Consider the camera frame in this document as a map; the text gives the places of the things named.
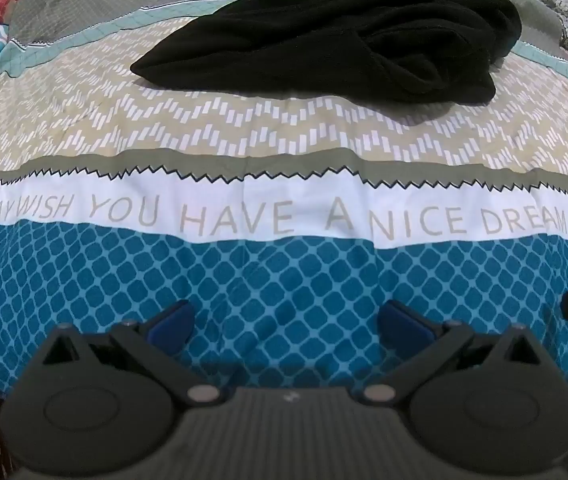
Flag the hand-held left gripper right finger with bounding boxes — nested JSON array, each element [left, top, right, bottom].
[[363, 299, 548, 406]]

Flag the patterned teal beige bedspread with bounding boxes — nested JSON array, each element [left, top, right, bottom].
[[0, 0, 568, 411]]

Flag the black pants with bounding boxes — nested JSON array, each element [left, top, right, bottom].
[[130, 0, 523, 106]]

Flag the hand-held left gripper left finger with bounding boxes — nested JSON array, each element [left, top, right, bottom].
[[39, 299, 221, 408]]

